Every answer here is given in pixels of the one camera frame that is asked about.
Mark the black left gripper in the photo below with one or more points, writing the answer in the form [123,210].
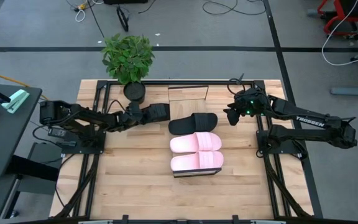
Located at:
[134,118]

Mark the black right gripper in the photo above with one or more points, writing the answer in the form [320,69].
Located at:
[253,104]

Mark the pink foam slide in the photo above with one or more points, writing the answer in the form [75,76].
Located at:
[196,142]
[196,160]

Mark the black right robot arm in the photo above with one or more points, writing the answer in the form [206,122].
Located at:
[309,121]

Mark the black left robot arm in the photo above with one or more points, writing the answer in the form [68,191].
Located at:
[82,115]

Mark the black metal shoe shelf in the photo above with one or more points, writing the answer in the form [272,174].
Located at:
[197,173]

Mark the black plant pot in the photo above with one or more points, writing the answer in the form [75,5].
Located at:
[134,92]

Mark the green leafy plant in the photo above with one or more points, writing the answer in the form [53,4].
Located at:
[127,57]

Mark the black power brick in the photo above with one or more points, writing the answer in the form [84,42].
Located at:
[67,143]
[57,132]

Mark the grey desk leg base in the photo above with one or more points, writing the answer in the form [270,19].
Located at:
[47,152]

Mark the mint green stapler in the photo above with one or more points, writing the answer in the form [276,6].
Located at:
[15,100]

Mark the grey desk foot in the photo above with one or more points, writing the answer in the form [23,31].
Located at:
[353,91]

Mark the dark side desk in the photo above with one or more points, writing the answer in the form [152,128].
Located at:
[8,140]

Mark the red cart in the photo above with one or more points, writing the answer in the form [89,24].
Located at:
[332,21]

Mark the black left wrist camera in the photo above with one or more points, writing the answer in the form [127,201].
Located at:
[134,106]

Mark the black table frame rails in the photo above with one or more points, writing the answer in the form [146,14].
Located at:
[179,82]

